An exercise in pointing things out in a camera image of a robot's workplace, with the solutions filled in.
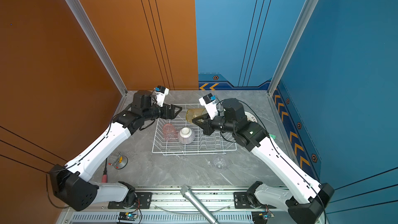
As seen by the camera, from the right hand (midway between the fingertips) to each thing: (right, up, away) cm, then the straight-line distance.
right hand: (193, 120), depth 63 cm
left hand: (-9, +6, +13) cm, 17 cm away
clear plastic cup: (+13, -26, +22) cm, 36 cm away
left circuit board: (-31, -45, +8) cm, 55 cm away
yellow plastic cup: (0, +3, +4) cm, 5 cm away
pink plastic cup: (-15, -9, +23) cm, 29 cm away
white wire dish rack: (-11, -12, +26) cm, 31 cm away
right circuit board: (+30, -45, +7) cm, 54 cm away
